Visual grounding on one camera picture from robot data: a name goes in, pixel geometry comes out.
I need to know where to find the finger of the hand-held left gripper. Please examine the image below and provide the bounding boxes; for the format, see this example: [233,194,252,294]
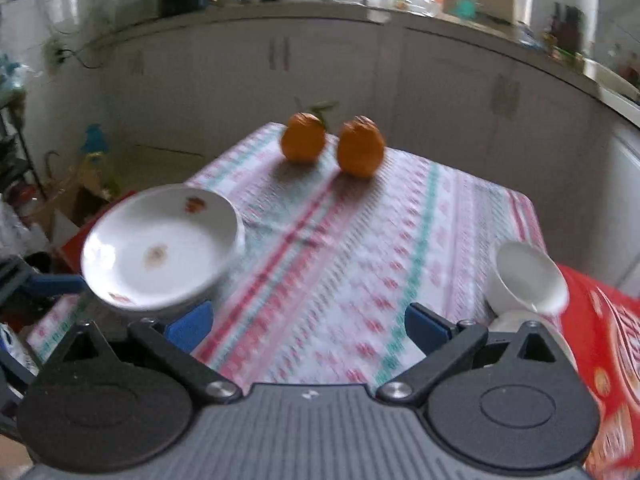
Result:
[0,259,90,313]

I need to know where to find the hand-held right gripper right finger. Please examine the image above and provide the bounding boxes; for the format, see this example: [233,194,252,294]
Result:
[375,302,576,406]

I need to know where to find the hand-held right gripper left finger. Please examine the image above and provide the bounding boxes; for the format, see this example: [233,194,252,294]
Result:
[44,300,246,405]

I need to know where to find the white ceramic bowl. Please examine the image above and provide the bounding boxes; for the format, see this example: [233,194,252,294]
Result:
[484,241,570,317]
[487,309,579,373]

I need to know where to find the white floral plate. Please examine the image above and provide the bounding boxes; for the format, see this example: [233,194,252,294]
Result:
[190,210,247,301]
[81,183,240,311]

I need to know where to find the white bag with blue print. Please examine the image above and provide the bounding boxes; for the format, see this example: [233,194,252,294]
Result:
[0,322,41,386]

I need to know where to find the clear plastic bags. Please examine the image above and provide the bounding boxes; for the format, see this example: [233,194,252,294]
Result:
[0,200,51,261]

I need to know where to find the open cardboard box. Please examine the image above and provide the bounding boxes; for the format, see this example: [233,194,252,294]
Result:
[30,185,126,246]

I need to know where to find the patterned striped tablecloth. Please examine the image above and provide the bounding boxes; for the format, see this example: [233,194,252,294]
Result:
[25,121,548,395]

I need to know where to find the yellow green bag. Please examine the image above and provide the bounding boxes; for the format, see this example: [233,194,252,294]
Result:
[75,152,121,198]

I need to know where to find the black shelf rack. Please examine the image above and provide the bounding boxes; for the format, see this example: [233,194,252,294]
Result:
[0,100,48,201]

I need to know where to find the teal thermos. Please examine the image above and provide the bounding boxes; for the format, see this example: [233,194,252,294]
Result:
[82,124,110,156]

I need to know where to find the red gift box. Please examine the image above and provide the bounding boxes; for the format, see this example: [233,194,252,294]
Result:
[555,262,640,480]

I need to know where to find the bumpy orange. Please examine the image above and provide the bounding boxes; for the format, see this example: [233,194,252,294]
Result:
[336,116,386,179]

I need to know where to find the orange with green leaf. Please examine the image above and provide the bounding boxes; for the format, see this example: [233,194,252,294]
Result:
[279,100,340,163]

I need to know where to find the white kitchen cabinets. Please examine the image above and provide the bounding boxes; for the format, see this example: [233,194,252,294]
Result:
[95,10,640,291]

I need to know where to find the white rectangular tray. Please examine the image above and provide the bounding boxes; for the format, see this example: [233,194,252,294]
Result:
[582,57,640,103]

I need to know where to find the kitchen countertop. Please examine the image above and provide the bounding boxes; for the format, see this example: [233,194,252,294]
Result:
[90,0,640,126]

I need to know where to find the knife block with knives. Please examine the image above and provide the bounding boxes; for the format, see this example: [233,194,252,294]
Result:
[552,4,586,53]

